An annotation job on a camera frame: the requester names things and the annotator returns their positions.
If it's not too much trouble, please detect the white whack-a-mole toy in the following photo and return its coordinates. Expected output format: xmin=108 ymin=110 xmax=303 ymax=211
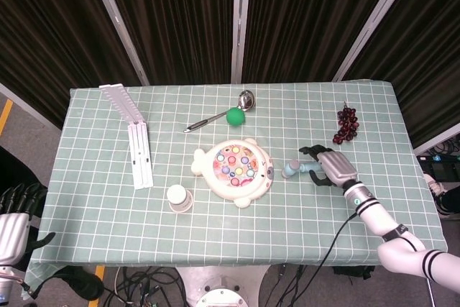
xmin=190 ymin=137 xmax=276 ymax=209

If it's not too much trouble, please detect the black shoe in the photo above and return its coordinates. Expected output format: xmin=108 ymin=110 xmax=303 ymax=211
xmin=53 ymin=265 xmax=106 ymax=301

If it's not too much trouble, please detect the green ball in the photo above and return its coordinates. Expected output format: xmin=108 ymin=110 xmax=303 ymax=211
xmin=225 ymin=106 xmax=247 ymax=127

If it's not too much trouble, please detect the green checked tablecloth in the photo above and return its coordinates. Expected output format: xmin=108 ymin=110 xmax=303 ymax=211
xmin=21 ymin=81 xmax=449 ymax=297

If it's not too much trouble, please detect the black floor cable tangle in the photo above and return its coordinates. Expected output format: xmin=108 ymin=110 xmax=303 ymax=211
xmin=103 ymin=265 xmax=185 ymax=307
xmin=261 ymin=263 xmax=312 ymax=307

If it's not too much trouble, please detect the grey slanted frame post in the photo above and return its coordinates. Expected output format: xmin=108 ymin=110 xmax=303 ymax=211
xmin=84 ymin=0 xmax=150 ymax=86
xmin=332 ymin=0 xmax=421 ymax=83

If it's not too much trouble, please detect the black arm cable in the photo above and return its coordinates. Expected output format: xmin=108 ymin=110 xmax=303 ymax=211
xmin=315 ymin=212 xmax=360 ymax=269

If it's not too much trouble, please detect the white paper cup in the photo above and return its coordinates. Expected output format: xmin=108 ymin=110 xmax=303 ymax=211
xmin=166 ymin=184 xmax=195 ymax=214

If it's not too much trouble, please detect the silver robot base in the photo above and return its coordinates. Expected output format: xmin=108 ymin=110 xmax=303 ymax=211
xmin=175 ymin=265 xmax=272 ymax=307

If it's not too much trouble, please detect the dark red grape bunch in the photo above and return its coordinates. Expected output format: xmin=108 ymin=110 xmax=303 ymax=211
xmin=332 ymin=101 xmax=359 ymax=145

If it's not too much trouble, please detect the black box under table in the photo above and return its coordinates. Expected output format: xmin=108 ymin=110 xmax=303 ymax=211
xmin=332 ymin=265 xmax=375 ymax=281

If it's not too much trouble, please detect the white folding stand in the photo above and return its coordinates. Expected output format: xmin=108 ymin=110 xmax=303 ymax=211
xmin=98 ymin=83 xmax=155 ymax=190

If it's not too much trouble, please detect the white shoe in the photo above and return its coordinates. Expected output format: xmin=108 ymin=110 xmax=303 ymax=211
xmin=423 ymin=173 xmax=449 ymax=211

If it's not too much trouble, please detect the light blue toy hammer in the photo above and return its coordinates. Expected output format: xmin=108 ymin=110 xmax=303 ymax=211
xmin=281 ymin=159 xmax=321 ymax=179

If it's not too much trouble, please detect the grey low frame rail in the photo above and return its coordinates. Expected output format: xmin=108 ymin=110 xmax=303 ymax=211
xmin=413 ymin=130 xmax=460 ymax=155
xmin=0 ymin=82 xmax=62 ymax=136

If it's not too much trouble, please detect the grey upright frame post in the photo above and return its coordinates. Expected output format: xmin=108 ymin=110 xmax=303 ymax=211
xmin=229 ymin=0 xmax=252 ymax=84

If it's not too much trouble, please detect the dark brown curtain panel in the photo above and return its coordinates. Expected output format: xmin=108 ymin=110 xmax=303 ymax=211
xmin=242 ymin=0 xmax=403 ymax=84
xmin=344 ymin=0 xmax=460 ymax=149
xmin=100 ymin=0 xmax=237 ymax=86
xmin=0 ymin=0 xmax=142 ymax=130

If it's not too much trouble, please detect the black power strip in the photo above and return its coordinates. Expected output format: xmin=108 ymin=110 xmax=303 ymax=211
xmin=416 ymin=153 xmax=460 ymax=165

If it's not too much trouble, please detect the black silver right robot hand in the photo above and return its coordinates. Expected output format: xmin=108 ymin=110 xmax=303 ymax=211
xmin=298 ymin=144 xmax=359 ymax=188

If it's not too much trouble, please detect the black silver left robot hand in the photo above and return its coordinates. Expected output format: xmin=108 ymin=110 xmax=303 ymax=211
xmin=0 ymin=182 xmax=57 ymax=268

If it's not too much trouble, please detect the metal ladle black handle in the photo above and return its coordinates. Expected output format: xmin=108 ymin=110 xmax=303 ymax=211
xmin=183 ymin=89 xmax=256 ymax=134

